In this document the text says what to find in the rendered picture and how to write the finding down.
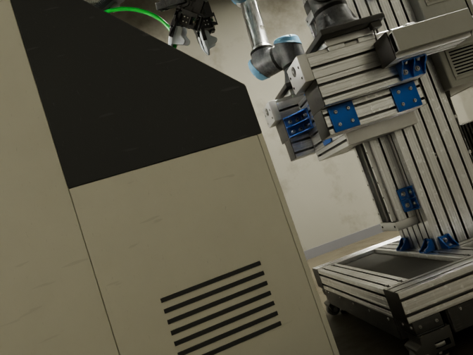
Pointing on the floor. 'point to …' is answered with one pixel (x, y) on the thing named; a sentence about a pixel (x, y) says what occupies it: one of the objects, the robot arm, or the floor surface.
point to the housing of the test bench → (40, 227)
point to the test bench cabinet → (203, 258)
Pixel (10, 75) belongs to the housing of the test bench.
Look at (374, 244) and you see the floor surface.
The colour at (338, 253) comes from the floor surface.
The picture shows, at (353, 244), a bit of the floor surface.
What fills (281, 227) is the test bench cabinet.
